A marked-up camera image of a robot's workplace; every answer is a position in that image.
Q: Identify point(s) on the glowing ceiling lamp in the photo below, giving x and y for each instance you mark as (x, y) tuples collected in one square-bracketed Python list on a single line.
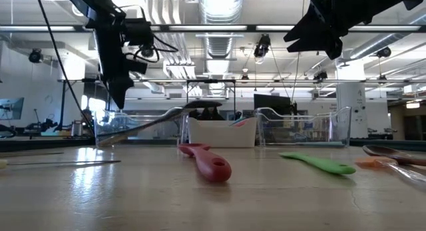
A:
[(412, 105)]

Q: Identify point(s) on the black ceiling spotlight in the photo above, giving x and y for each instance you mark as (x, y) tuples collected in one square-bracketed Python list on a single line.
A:
[(35, 56), (147, 52), (384, 52), (244, 77), (320, 75), (381, 77)]

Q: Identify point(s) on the metal canister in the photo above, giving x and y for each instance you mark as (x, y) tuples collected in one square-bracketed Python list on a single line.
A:
[(77, 128)]

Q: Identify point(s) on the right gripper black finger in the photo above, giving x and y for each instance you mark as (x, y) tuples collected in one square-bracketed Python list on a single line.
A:
[(306, 24), (319, 44)]

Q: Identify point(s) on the black overhead camera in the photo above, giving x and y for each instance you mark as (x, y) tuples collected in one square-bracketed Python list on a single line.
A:
[(262, 48)]

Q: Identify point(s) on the black distant frame post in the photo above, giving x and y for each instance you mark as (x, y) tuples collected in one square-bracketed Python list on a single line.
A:
[(62, 104)]

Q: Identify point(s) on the person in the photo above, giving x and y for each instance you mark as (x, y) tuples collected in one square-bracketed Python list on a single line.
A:
[(213, 115)]

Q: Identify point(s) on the green silicone spatula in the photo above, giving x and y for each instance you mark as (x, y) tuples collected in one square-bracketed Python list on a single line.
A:
[(319, 163)]

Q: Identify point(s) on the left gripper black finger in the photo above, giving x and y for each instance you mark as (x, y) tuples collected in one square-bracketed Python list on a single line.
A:
[(124, 88), (113, 91)]

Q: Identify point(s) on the blue silicone spatula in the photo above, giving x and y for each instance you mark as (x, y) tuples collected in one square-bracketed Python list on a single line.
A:
[(237, 120)]

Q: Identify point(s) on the silver ceiling air duct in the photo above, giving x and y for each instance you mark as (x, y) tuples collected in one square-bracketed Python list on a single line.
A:
[(219, 48), (372, 44)]

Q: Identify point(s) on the black aluminium table frame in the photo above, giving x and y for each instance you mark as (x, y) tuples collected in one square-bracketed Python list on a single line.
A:
[(392, 142)]

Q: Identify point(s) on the white plastic bin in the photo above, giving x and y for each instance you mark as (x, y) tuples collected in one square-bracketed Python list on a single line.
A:
[(219, 134)]

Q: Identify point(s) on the iridescent blue-purple metal utensil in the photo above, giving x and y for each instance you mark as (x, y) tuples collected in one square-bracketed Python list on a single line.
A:
[(316, 143)]

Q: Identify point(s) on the black distant monitor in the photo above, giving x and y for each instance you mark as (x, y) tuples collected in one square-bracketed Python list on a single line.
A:
[(271, 104)]

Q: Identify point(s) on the wall mounted screen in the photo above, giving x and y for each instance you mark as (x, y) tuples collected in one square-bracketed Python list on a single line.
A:
[(13, 108)]

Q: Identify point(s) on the black overhead frame beam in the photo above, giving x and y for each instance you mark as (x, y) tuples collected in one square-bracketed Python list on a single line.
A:
[(253, 28)]

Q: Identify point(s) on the clear plastic bin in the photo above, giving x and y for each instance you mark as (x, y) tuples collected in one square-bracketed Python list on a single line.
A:
[(299, 131), (110, 124)]

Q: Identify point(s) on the silver spoon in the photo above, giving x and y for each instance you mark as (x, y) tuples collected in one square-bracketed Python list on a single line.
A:
[(382, 151)]

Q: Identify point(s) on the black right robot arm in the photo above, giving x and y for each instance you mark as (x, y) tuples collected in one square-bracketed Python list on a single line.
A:
[(392, 4)]

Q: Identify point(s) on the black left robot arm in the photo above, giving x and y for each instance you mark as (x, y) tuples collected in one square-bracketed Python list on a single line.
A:
[(93, 4)]

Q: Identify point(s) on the small black frame stand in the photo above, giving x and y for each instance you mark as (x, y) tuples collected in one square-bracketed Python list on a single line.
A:
[(211, 81)]

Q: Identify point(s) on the black distant robot arm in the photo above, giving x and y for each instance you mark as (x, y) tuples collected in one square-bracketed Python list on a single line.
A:
[(41, 125)]

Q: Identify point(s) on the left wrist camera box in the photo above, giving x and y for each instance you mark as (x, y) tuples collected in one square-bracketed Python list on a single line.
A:
[(139, 31)]

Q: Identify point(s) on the black distant frame beam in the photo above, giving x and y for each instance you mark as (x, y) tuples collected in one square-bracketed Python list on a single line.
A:
[(166, 80)]

